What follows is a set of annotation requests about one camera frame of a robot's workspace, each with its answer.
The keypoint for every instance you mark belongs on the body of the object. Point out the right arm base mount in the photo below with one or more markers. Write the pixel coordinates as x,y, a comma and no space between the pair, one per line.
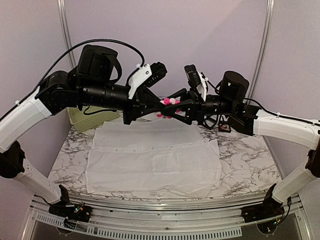
266,209

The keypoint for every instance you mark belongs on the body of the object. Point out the right aluminium frame post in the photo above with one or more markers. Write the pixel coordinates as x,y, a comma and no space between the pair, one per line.
270,4

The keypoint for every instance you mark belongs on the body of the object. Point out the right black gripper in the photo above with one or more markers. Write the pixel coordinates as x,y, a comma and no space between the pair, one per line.
197,106

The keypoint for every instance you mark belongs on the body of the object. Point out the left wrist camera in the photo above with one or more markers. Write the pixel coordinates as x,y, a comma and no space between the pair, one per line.
146,75

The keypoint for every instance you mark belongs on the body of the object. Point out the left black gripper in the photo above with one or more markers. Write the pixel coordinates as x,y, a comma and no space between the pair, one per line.
144,98

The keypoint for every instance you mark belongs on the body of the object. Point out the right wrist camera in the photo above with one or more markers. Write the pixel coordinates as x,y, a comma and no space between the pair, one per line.
197,81

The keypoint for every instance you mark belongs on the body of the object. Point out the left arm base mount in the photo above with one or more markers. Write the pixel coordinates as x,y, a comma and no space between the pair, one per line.
72,211

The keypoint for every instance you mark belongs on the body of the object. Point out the aluminium frame post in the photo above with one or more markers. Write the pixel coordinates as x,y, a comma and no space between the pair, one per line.
270,4
65,31

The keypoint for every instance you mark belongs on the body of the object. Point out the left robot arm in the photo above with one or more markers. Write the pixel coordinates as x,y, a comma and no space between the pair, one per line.
93,82

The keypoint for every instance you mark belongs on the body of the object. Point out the white slotted cable duct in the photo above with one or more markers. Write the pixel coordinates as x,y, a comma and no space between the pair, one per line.
126,234

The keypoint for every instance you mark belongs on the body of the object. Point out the left aluminium frame post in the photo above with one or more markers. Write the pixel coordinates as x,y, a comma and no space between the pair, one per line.
65,31

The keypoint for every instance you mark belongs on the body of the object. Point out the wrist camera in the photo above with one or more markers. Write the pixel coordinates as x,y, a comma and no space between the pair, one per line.
146,75
197,81

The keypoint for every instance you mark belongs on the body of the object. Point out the green plastic basket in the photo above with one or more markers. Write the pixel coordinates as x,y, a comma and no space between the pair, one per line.
82,122

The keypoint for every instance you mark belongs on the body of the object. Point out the black box with brown brooch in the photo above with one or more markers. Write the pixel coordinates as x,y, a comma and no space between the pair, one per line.
224,127

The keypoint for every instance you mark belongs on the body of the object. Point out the pink flower brooch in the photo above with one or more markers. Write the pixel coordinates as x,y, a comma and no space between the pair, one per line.
167,102

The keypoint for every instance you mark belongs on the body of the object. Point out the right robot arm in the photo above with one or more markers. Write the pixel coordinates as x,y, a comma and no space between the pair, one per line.
253,120

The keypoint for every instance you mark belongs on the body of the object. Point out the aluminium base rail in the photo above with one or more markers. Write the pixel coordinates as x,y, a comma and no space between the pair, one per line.
176,215

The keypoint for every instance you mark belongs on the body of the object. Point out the white button shirt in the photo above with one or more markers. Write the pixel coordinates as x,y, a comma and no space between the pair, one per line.
163,157

